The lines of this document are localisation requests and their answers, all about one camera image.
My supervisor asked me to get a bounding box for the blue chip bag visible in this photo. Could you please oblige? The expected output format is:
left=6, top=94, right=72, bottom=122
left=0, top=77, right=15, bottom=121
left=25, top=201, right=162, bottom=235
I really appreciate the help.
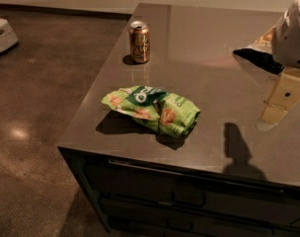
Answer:
left=234, top=47, right=284, bottom=75

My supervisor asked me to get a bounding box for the dark drawer cabinet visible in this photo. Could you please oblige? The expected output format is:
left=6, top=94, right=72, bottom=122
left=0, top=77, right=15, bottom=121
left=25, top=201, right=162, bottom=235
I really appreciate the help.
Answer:
left=59, top=147, right=300, bottom=237

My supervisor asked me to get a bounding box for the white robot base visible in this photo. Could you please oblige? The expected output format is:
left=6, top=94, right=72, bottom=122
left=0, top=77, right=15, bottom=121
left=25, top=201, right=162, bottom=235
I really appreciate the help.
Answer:
left=0, top=18, right=19, bottom=53

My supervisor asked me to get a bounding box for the green rice chip bag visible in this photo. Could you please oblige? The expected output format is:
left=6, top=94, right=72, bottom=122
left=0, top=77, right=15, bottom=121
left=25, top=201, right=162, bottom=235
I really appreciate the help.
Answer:
left=102, top=86, right=200, bottom=138

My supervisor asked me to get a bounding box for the gold soda can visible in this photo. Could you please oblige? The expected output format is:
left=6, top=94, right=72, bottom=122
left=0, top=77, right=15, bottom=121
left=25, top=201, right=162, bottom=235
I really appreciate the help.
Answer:
left=129, top=21, right=150, bottom=63

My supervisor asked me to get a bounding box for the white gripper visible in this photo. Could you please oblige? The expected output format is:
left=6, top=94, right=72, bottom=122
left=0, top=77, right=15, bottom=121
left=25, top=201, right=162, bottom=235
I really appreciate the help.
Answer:
left=249, top=0, right=300, bottom=131

